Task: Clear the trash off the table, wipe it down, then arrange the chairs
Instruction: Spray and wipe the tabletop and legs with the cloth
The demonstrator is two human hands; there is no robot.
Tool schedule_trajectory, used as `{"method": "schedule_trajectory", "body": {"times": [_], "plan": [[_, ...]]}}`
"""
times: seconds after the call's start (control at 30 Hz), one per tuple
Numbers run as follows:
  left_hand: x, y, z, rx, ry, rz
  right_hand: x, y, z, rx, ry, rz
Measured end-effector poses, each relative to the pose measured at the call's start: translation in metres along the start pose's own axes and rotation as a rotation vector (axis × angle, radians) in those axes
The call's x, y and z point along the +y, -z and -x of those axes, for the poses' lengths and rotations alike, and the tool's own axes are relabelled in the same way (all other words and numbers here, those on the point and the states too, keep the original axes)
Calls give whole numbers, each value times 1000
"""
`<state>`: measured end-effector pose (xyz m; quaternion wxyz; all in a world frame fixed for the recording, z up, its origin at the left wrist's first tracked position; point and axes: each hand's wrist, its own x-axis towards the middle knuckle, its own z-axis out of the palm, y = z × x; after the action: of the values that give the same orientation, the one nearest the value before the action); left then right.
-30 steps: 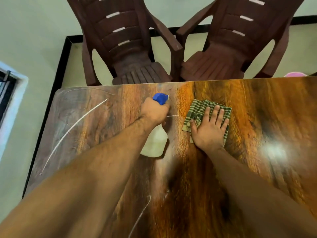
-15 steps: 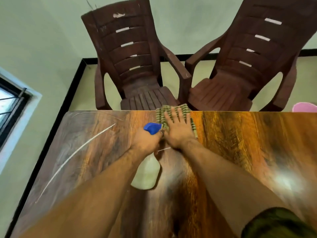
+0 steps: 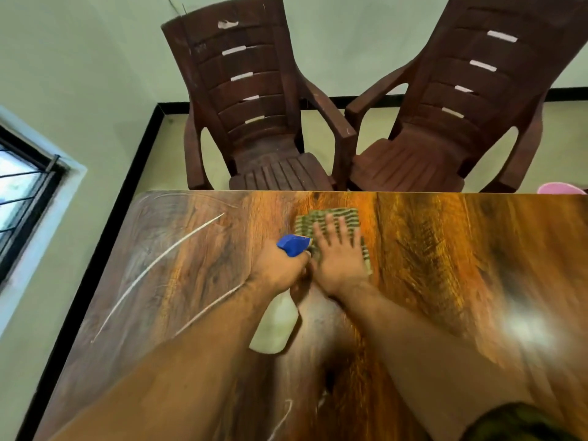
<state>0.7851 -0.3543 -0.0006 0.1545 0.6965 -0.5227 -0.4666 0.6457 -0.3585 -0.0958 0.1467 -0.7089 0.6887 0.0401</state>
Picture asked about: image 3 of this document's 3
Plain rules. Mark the green checked cleaning cloth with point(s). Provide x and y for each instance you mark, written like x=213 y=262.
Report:
x=307 y=223

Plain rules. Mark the person's right hand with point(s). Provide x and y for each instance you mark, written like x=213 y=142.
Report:
x=339 y=264

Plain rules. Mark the window with black metal grille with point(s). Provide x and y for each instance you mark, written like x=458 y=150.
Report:
x=27 y=197

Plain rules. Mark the person's left hand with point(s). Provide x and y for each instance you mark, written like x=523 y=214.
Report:
x=273 y=268

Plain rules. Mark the person's right little finger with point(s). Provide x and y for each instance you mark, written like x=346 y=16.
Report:
x=360 y=245

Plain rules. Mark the dark green shirt sleeve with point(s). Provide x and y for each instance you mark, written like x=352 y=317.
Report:
x=514 y=424

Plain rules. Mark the pink plastic basin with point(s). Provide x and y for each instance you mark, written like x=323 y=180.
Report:
x=560 y=189

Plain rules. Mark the person's left fingers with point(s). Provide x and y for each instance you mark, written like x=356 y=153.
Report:
x=304 y=270

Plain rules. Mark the dark brown plastic armchair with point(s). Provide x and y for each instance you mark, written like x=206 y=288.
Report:
x=459 y=105
x=257 y=87

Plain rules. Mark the white spray bottle blue nozzle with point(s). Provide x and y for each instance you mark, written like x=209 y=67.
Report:
x=275 y=323

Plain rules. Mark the person's right forearm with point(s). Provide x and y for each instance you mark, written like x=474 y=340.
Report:
x=427 y=362

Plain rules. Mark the person's right thumb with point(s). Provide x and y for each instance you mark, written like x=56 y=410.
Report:
x=314 y=270

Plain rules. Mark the person's right middle finger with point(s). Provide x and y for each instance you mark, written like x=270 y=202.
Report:
x=331 y=231

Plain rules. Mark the person's left forearm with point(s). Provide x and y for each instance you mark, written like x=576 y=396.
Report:
x=183 y=372

